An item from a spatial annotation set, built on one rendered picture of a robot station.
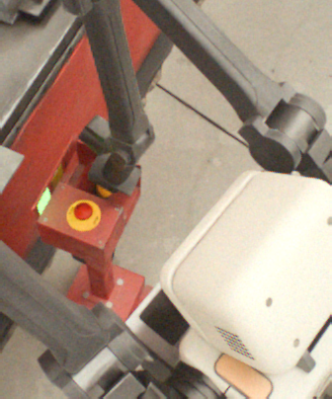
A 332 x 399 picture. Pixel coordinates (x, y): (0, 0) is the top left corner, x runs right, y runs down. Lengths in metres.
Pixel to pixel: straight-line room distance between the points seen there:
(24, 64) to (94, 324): 0.85
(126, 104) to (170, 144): 1.24
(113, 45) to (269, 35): 1.70
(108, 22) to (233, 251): 0.45
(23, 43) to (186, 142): 1.01
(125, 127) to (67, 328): 0.53
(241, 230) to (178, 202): 1.51
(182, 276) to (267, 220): 0.12
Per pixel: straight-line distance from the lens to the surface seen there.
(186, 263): 0.79
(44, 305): 0.71
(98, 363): 0.81
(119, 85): 1.12
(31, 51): 1.53
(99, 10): 1.02
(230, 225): 0.79
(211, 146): 2.40
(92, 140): 1.31
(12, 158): 1.24
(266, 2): 2.83
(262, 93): 0.95
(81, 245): 1.42
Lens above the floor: 2.07
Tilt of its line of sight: 62 degrees down
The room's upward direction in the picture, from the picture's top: 3 degrees clockwise
